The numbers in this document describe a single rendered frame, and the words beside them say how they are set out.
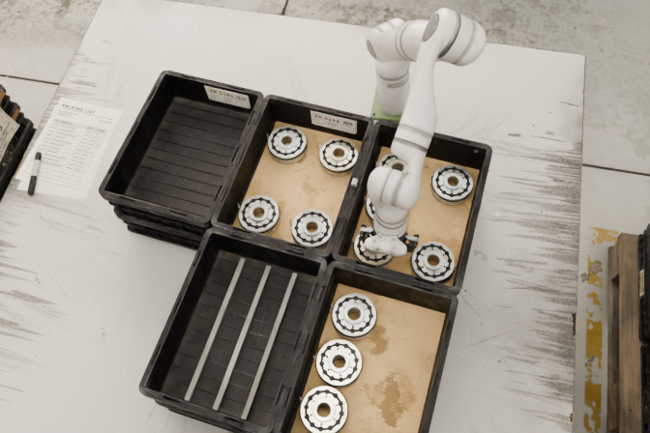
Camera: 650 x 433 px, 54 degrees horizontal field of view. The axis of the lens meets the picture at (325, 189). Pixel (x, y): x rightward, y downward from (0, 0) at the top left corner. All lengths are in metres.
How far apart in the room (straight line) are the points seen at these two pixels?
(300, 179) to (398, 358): 0.52
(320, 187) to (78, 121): 0.82
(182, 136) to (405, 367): 0.85
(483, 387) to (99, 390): 0.93
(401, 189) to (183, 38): 1.16
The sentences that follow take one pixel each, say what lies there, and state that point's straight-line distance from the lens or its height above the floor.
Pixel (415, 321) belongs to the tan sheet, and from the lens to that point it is 1.53.
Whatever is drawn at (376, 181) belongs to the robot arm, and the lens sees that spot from 1.24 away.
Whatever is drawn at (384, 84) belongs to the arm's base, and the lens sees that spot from 1.79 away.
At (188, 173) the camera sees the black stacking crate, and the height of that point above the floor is 0.83.
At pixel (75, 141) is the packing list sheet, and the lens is 2.06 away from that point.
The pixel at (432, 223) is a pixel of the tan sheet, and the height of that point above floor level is 0.83.
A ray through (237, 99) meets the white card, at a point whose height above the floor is 0.89.
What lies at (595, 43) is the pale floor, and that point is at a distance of 3.20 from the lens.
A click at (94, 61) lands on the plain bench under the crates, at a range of 2.23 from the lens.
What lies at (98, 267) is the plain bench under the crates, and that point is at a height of 0.70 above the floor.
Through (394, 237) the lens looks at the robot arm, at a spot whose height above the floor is 1.02.
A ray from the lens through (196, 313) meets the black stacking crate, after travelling 1.57.
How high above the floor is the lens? 2.29
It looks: 62 degrees down
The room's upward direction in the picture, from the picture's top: 6 degrees counter-clockwise
